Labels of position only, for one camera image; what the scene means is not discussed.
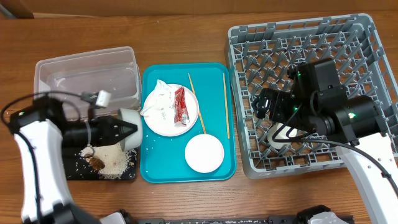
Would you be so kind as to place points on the right wooden chopstick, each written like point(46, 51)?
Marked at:
point(226, 106)

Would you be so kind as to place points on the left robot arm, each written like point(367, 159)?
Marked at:
point(42, 130)

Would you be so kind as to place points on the pink bowl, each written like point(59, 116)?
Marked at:
point(204, 153)

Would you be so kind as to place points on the grey bowl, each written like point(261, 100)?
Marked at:
point(133, 129)

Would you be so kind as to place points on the white napkin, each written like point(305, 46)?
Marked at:
point(161, 103)

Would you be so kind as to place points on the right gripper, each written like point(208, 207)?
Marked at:
point(278, 98)

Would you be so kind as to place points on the large white round plate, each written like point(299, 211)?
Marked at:
point(171, 129)

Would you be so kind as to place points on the red snack wrapper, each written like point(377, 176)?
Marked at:
point(181, 112)

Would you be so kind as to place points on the clear plastic waste bin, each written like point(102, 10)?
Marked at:
point(113, 70)

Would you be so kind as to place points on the white rice pile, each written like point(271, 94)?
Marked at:
point(119, 164)

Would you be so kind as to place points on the teal plastic serving tray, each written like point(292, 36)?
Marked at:
point(162, 158)

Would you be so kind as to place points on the left wooden chopstick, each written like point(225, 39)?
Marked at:
point(199, 112)

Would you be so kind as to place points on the black plastic tray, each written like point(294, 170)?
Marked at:
point(73, 165)

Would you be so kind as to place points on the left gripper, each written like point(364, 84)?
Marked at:
point(106, 127)

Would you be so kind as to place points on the white cup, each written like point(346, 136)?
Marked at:
point(285, 133)

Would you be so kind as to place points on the grey plastic dish rack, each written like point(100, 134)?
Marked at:
point(260, 55)

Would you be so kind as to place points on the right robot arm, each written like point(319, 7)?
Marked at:
point(318, 110)

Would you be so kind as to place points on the wooden chopstick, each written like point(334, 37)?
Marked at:
point(199, 112)
point(226, 106)

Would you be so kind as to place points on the brown food piece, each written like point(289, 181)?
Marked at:
point(97, 164)

